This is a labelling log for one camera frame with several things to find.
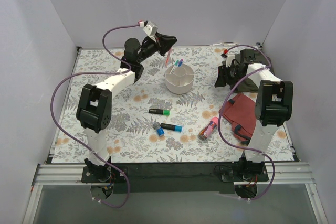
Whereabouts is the orange pen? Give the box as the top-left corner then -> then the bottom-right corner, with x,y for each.
165,48 -> 173,67

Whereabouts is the purple-capped white pen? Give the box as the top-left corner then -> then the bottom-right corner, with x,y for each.
177,59 -> 183,67

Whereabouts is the white round compartment organizer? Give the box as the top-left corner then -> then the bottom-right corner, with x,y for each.
165,63 -> 195,94

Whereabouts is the green-capped black highlighter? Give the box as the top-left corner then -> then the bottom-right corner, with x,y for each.
149,108 -> 170,116

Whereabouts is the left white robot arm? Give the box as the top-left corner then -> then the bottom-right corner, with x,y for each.
76,33 -> 177,182

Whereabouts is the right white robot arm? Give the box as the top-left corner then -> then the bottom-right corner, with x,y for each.
215,46 -> 293,184

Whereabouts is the dark green cloth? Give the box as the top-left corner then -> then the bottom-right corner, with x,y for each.
226,48 -> 271,93

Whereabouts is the red cloth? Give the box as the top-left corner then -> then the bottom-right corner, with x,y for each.
222,93 -> 256,146

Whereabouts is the floral patterned mat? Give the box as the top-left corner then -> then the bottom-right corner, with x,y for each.
51,45 -> 295,164

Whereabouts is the blue-capped black highlighter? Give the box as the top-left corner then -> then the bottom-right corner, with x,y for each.
160,123 -> 183,132

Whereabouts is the blue and grey cap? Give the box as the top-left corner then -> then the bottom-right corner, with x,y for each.
153,122 -> 164,136

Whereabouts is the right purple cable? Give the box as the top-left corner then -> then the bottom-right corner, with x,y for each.
217,44 -> 276,201

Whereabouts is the purple cable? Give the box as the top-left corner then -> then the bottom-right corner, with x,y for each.
217,44 -> 276,201
50,20 -> 131,208

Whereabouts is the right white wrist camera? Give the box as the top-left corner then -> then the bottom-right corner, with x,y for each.
221,49 -> 236,68

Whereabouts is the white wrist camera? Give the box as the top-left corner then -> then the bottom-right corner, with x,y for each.
138,20 -> 158,40
221,49 -> 236,68

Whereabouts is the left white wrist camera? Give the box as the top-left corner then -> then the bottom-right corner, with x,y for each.
138,20 -> 158,40

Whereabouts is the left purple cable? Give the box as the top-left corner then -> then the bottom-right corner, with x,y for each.
50,20 -> 131,208

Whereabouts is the aluminium frame rail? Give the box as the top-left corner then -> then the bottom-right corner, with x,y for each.
23,162 -> 328,223

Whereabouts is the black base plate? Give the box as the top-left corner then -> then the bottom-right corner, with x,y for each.
81,162 -> 269,194

